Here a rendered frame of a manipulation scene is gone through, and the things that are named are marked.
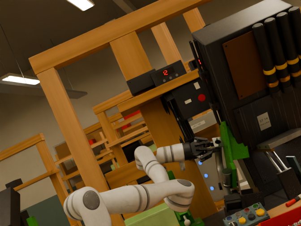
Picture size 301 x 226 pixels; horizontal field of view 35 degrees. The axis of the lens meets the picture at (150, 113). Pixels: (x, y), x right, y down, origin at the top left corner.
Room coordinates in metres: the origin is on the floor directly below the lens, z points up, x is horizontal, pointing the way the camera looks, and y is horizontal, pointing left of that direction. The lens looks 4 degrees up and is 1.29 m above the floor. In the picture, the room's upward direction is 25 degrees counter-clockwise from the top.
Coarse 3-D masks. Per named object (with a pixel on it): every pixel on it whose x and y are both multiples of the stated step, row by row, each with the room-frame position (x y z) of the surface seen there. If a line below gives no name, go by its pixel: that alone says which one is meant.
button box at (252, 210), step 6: (258, 204) 1.72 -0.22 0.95; (252, 210) 1.71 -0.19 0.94; (264, 210) 1.69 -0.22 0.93; (228, 216) 1.72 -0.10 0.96; (234, 216) 1.72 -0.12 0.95; (240, 216) 1.71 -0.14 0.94; (246, 216) 1.70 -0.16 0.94; (258, 216) 1.68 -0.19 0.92; (264, 216) 1.67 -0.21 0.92; (228, 222) 1.70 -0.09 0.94; (246, 222) 1.68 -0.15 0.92; (252, 222) 1.67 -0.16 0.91; (258, 222) 1.67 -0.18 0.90
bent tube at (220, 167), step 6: (216, 138) 2.01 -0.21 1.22; (216, 144) 1.98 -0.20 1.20; (222, 144) 1.97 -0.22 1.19; (216, 156) 2.03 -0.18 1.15; (216, 162) 2.05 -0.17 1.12; (222, 162) 2.05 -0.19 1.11; (222, 168) 2.04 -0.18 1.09; (222, 174) 2.03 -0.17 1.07; (222, 180) 2.01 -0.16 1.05; (222, 186) 1.99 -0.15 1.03; (228, 192) 1.95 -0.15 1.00
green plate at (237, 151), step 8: (224, 128) 1.90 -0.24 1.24; (224, 136) 1.92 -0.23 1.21; (232, 136) 1.91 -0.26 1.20; (224, 144) 1.96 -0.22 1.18; (232, 144) 1.91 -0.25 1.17; (240, 144) 1.91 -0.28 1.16; (224, 152) 1.99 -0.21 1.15; (232, 152) 1.91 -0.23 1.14; (240, 152) 1.91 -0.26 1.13; (248, 152) 1.91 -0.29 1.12; (232, 160) 1.90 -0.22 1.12
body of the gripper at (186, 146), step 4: (184, 144) 1.98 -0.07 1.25; (188, 144) 1.98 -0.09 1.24; (192, 144) 2.01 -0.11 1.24; (184, 148) 1.97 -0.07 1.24; (188, 148) 1.97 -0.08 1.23; (192, 148) 1.99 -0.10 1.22; (184, 152) 1.96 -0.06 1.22; (188, 152) 1.96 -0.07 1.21; (192, 152) 1.98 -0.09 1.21; (196, 152) 1.98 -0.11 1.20; (200, 152) 1.97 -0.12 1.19; (188, 156) 1.97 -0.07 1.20; (192, 156) 1.97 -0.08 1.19
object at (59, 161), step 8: (128, 128) 11.44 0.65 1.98; (96, 136) 11.70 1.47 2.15; (104, 136) 11.64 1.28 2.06; (96, 144) 11.58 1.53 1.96; (104, 144) 11.59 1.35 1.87; (112, 152) 11.65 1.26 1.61; (64, 160) 11.72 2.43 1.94; (104, 160) 11.58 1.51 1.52; (112, 160) 11.59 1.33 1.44; (112, 168) 11.64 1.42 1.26; (64, 176) 11.80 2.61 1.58; (72, 176) 11.72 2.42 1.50; (80, 184) 11.83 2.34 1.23; (72, 192) 11.80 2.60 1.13
